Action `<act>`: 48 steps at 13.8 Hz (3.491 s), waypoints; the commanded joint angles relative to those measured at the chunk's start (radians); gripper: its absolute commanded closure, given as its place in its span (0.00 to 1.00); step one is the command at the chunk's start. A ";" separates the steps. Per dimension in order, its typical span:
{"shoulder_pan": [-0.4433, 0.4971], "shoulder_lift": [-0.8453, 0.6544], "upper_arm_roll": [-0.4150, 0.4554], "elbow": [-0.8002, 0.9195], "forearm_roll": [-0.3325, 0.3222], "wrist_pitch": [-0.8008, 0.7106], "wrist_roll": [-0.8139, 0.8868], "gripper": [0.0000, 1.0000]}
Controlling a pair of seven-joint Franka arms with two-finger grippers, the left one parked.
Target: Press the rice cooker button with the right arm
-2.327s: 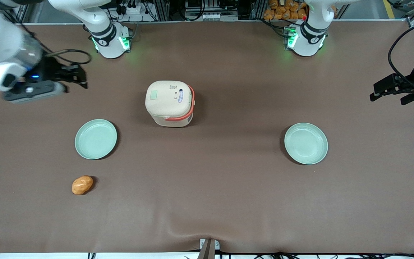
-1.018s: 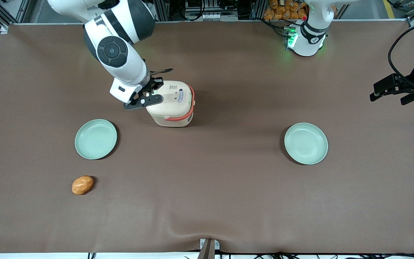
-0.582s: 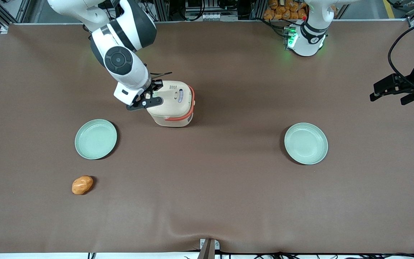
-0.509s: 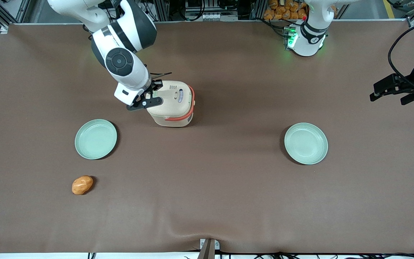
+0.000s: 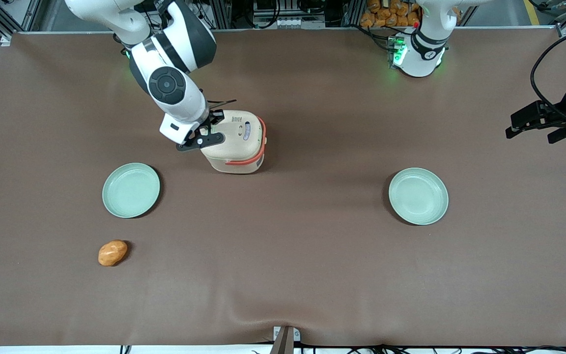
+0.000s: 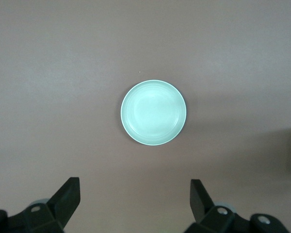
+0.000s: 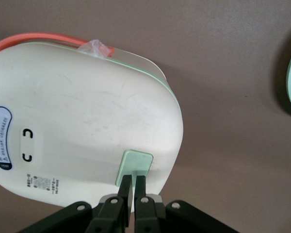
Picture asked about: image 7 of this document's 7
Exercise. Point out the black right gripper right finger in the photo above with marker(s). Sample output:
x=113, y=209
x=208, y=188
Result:
x=150, y=216

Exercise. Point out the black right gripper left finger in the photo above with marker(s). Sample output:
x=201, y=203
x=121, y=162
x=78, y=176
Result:
x=109, y=216

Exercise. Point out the brown table mat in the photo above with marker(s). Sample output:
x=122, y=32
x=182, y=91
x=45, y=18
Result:
x=220, y=48

